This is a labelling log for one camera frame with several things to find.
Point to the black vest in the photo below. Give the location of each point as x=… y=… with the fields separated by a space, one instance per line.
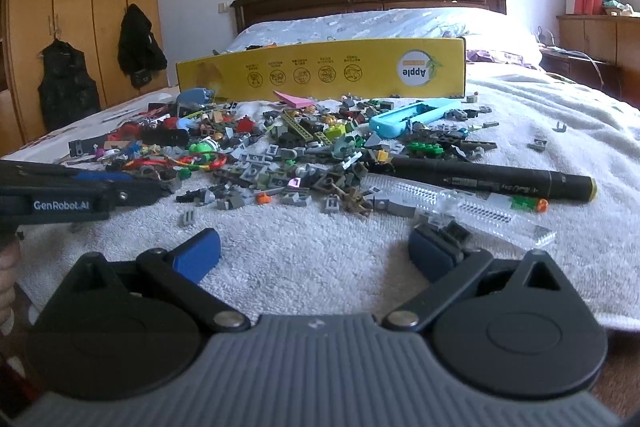
x=67 y=87

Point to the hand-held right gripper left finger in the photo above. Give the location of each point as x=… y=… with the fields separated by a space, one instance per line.
x=197 y=254

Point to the white towel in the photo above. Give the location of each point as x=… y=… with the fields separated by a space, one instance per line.
x=300 y=252

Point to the black marker pen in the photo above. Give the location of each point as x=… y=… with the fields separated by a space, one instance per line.
x=500 y=182

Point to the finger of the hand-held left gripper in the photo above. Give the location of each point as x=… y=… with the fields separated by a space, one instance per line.
x=142 y=193
x=102 y=177

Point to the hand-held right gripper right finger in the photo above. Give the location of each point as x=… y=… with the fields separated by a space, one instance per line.
x=427 y=254

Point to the pile of toy bricks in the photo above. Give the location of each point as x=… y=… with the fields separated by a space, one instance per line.
x=280 y=157

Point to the light blue plastic case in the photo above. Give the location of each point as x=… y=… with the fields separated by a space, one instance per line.
x=385 y=124

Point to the blue grey toy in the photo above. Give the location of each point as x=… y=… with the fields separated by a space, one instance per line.
x=195 y=97

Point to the teal white bundle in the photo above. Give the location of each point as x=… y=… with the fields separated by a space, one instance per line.
x=617 y=4

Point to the clear plastic brick plate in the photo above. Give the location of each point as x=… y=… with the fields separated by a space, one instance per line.
x=435 y=197

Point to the green toy ball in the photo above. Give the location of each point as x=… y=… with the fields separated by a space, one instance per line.
x=202 y=147

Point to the yellow cardboard box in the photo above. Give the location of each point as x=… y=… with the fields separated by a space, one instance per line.
x=350 y=72

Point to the wooden cabinet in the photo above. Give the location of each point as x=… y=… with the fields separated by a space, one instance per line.
x=610 y=42

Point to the black jacket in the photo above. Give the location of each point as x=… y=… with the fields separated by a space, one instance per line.
x=140 y=42

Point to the person's left hand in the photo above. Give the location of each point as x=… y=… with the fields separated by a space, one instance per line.
x=7 y=277

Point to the purple cloth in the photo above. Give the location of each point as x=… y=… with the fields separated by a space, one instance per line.
x=495 y=56

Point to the light blue quilt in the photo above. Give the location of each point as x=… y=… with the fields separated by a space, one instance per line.
x=375 y=24

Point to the dark wooden nightstand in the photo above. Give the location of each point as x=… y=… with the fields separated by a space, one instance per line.
x=570 y=67

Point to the pink paper piece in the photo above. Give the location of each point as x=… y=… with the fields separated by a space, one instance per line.
x=292 y=99

